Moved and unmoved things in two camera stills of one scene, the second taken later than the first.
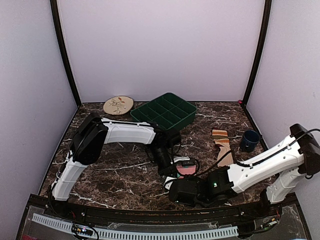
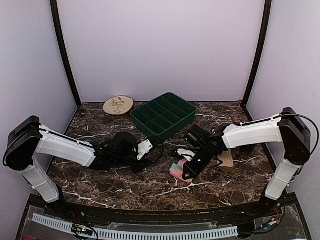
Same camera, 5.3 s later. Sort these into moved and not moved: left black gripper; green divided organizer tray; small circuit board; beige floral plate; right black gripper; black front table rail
Moved: left black gripper; right black gripper
Not moved: beige floral plate; black front table rail; green divided organizer tray; small circuit board
